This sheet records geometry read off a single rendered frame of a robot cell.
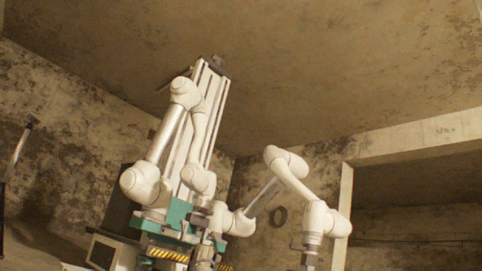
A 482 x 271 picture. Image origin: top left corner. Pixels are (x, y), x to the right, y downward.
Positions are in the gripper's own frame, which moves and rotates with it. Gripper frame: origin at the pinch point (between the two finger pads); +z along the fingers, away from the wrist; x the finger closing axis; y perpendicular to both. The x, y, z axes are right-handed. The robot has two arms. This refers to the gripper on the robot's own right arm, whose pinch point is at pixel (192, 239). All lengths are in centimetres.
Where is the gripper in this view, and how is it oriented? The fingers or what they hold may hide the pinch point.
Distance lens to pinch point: 163.8
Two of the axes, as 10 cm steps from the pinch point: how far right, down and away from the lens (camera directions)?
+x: -6.8, -4.4, -5.9
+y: -7.0, 1.6, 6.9
